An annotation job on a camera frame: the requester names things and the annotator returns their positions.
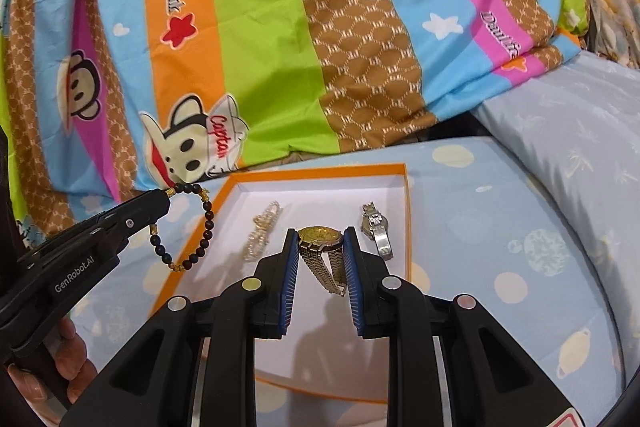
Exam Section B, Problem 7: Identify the light blue dotted sheet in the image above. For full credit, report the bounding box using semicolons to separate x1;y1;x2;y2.
30;139;628;427

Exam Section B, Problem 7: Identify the gold metal watch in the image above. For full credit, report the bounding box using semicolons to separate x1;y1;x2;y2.
297;226;349;297

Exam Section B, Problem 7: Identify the black bead bracelet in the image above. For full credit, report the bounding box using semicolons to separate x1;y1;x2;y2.
148;183;216;273

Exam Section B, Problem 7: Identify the striped cartoon printed blanket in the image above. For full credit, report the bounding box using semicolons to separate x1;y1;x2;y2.
0;0;594;239

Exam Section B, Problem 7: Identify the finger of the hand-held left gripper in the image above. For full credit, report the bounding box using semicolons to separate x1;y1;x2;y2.
19;188;174;269

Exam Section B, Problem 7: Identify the light blue pillow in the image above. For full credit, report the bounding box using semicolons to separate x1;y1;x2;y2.
472;51;640;308

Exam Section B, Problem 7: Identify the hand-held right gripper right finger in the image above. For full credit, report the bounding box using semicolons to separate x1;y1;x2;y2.
342;226;590;427

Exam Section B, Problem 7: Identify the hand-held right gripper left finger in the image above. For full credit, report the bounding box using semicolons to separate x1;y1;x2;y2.
60;227;302;427

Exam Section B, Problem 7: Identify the person's left hand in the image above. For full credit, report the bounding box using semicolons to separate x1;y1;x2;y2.
6;314;99;408

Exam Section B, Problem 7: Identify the orange and white box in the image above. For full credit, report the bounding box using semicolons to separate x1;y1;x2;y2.
149;163;414;408

